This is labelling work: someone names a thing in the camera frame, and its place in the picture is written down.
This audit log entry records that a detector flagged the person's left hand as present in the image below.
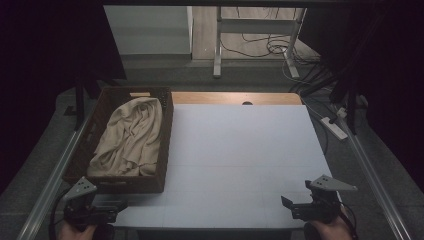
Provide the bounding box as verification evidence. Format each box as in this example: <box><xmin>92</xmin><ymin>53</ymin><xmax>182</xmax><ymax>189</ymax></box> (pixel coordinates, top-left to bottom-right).
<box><xmin>57</xmin><ymin>221</ymin><xmax>98</xmax><ymax>240</ymax></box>

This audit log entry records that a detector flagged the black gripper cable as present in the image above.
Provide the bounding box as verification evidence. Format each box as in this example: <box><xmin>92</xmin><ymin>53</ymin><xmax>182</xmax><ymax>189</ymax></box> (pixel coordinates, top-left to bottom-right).
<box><xmin>339</xmin><ymin>203</ymin><xmax>360</xmax><ymax>240</ymax></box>
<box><xmin>48</xmin><ymin>187</ymin><xmax>73</xmax><ymax>240</ymax></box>

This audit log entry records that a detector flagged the person's right hand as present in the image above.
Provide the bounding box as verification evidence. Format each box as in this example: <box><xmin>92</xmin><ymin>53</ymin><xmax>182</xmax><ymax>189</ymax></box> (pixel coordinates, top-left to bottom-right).
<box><xmin>310</xmin><ymin>206</ymin><xmax>355</xmax><ymax>240</ymax></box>

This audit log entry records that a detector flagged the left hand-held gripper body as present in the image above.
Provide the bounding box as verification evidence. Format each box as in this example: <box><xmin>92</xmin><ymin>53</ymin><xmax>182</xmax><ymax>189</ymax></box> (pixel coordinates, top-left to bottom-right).
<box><xmin>62</xmin><ymin>176</ymin><xmax>118</xmax><ymax>232</ymax></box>

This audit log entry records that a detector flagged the white cabinet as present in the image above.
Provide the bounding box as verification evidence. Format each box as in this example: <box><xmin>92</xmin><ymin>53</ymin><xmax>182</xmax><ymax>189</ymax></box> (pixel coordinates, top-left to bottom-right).
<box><xmin>103</xmin><ymin>5</ymin><xmax>194</xmax><ymax>56</ymax></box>

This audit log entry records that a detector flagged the black stand post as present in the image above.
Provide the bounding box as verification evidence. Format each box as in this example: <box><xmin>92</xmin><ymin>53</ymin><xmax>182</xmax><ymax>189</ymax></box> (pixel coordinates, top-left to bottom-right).
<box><xmin>345</xmin><ymin>79</ymin><xmax>358</xmax><ymax>136</ymax></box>
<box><xmin>73</xmin><ymin>74</ymin><xmax>87</xmax><ymax>132</ymax></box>

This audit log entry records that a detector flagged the brown wicker basket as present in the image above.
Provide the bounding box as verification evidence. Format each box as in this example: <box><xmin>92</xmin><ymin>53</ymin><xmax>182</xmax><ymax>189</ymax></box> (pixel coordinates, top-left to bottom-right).
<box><xmin>62</xmin><ymin>85</ymin><xmax>175</xmax><ymax>195</ymax></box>

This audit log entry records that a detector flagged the metal rail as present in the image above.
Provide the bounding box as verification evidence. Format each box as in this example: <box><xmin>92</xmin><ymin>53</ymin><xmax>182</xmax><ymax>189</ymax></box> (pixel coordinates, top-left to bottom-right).
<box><xmin>15</xmin><ymin>113</ymin><xmax>93</xmax><ymax>240</ymax></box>
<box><xmin>334</xmin><ymin>114</ymin><xmax>414</xmax><ymax>240</ymax></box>

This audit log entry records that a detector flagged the white power strip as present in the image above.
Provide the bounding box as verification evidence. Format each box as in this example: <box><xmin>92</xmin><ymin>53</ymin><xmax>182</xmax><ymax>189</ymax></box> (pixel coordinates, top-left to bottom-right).
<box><xmin>320</xmin><ymin>116</ymin><xmax>349</xmax><ymax>141</ymax></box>

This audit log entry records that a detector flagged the beige cloth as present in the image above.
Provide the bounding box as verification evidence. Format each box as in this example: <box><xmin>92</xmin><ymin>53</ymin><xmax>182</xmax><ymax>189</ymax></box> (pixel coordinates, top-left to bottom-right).
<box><xmin>86</xmin><ymin>96</ymin><xmax>164</xmax><ymax>178</ymax></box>

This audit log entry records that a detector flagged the white table frame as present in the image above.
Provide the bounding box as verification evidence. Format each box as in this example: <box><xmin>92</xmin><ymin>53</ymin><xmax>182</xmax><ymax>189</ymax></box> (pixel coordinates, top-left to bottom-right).
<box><xmin>212</xmin><ymin>5</ymin><xmax>306</xmax><ymax>80</ymax></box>

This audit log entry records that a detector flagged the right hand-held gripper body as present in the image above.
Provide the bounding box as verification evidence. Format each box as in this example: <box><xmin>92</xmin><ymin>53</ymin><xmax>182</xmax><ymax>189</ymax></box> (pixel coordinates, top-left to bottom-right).
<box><xmin>290</xmin><ymin>174</ymin><xmax>359</xmax><ymax>225</ymax></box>

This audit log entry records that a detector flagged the white table mat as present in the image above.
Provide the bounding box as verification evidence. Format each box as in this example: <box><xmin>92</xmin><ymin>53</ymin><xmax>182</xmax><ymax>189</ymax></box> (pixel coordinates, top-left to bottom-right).
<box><xmin>113</xmin><ymin>103</ymin><xmax>338</xmax><ymax>230</ymax></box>

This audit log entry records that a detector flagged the tangle of floor cables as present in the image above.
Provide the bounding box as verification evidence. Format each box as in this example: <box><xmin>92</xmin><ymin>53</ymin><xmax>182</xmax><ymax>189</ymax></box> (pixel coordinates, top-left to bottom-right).
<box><xmin>219</xmin><ymin>7</ymin><xmax>338</xmax><ymax>101</ymax></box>

